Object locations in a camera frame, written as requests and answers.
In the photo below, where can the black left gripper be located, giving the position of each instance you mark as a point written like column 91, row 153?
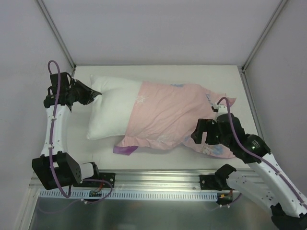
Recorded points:
column 80, row 91

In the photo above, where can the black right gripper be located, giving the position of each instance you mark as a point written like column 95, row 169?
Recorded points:
column 209, row 133

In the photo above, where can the white pillow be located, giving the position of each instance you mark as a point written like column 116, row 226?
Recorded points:
column 111, row 109

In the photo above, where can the purple Elsa print pillowcase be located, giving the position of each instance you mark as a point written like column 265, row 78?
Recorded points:
column 164, row 117

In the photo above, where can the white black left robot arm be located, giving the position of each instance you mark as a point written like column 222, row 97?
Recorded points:
column 56, row 167

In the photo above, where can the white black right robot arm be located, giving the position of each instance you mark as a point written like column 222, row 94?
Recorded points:
column 287, row 205

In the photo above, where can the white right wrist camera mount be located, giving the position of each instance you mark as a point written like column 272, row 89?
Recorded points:
column 219, row 108

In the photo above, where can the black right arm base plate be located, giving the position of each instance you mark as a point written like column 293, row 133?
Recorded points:
column 213, row 182

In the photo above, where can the left aluminium corner post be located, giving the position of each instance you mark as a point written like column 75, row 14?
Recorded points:
column 54, row 30

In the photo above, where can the aluminium corner post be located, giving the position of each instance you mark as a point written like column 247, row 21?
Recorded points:
column 269, row 25
column 54, row 30

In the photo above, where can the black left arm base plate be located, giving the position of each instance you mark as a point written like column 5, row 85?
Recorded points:
column 100, row 180

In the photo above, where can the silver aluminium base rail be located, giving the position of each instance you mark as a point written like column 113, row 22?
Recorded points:
column 158, row 180

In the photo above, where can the right aluminium corner post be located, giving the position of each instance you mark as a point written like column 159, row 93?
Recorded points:
column 269, row 25

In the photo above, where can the white slotted cable duct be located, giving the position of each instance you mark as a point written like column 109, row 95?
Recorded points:
column 146, row 195

